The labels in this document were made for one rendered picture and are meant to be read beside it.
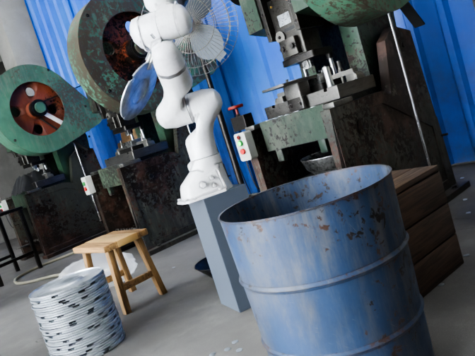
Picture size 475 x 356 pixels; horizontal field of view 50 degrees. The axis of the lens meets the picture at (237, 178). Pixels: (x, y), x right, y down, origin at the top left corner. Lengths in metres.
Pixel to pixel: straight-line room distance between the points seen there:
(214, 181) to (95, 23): 1.80
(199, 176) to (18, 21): 5.72
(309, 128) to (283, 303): 1.28
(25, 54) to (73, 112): 2.24
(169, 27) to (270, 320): 1.05
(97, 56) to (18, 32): 4.02
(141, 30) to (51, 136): 3.28
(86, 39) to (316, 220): 2.57
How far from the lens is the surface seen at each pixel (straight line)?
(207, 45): 3.14
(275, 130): 2.40
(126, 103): 2.30
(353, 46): 2.57
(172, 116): 1.92
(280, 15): 2.49
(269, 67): 4.18
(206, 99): 1.91
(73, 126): 5.14
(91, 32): 3.42
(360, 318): 1.11
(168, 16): 1.80
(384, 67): 2.56
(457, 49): 3.36
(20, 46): 7.28
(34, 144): 4.93
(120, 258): 2.73
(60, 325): 2.08
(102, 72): 3.36
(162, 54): 1.77
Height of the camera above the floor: 0.68
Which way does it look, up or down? 6 degrees down
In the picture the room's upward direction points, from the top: 17 degrees counter-clockwise
